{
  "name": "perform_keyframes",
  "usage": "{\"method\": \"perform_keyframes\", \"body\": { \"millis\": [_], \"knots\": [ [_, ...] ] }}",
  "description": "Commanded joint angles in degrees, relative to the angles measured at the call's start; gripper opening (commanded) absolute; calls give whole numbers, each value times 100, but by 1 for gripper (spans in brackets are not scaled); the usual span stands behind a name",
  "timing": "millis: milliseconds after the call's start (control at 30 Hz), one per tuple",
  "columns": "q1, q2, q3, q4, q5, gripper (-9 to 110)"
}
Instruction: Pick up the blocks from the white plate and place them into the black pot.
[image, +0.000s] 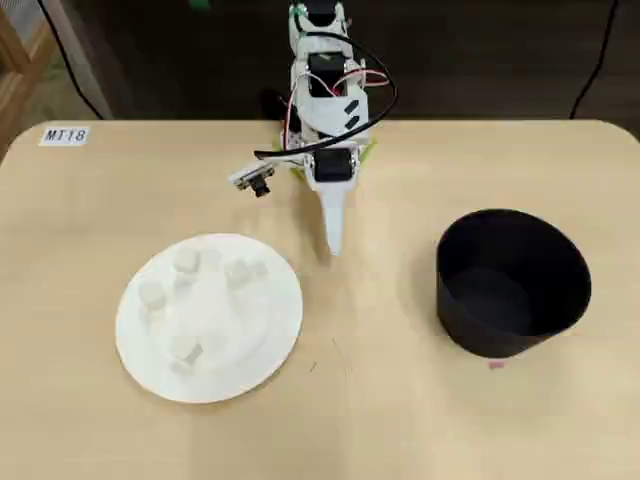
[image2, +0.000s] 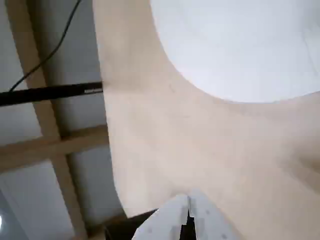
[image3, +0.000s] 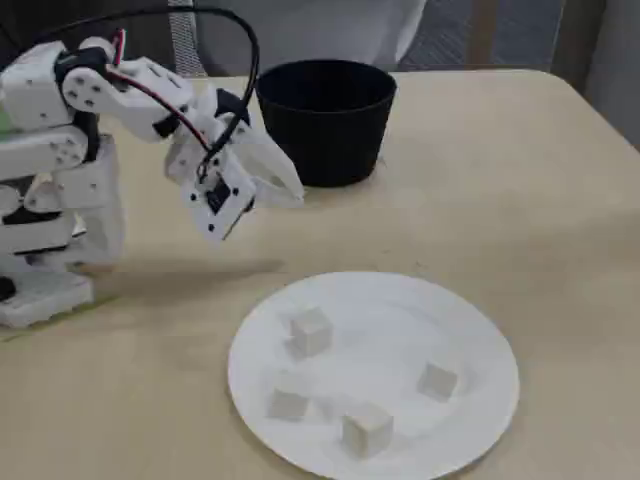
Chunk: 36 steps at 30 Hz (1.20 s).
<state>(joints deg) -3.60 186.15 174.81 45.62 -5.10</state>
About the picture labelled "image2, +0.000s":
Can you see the white round plate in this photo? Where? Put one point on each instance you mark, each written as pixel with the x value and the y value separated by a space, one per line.
pixel 237 50

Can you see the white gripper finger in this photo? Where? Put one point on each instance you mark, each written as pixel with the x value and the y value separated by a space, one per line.
pixel 165 225
pixel 210 222

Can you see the wooden frame furniture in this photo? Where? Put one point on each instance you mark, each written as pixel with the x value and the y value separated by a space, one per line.
pixel 50 147

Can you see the black bar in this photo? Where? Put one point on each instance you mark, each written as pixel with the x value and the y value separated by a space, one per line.
pixel 37 95

